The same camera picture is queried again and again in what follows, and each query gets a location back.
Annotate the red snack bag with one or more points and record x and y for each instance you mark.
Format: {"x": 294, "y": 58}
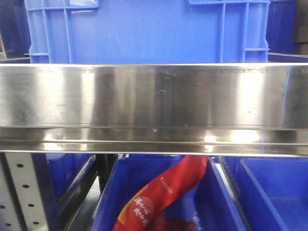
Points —
{"x": 144, "y": 207}

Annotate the blue lower bin right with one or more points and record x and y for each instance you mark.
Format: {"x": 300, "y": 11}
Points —
{"x": 272, "y": 192}

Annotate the stainless steel shelf rail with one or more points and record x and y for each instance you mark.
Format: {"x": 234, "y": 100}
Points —
{"x": 243, "y": 109}

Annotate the large blue plastic bin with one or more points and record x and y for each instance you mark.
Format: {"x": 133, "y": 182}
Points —
{"x": 147, "y": 31}

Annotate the blue lower bin centre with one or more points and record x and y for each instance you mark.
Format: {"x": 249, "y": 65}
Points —
{"x": 207, "y": 207}

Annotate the perforated steel rack post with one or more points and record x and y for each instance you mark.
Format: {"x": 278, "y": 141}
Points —
{"x": 21, "y": 205}

